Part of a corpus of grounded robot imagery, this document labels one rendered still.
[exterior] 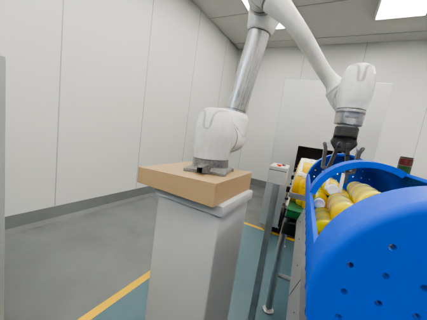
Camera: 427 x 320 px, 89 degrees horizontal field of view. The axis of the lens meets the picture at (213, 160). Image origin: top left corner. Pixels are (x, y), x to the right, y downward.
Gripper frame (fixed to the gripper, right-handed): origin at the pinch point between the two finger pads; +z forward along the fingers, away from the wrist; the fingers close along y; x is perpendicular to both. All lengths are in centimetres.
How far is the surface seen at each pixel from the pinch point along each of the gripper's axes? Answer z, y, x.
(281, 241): 57, -15, 62
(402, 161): -10, 39, 63
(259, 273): 75, -24, 45
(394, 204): -8, -3, -62
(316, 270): 2, -8, -63
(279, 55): -207, -109, 462
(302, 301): 21.2, -6.4, -41.5
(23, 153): 37, -261, 31
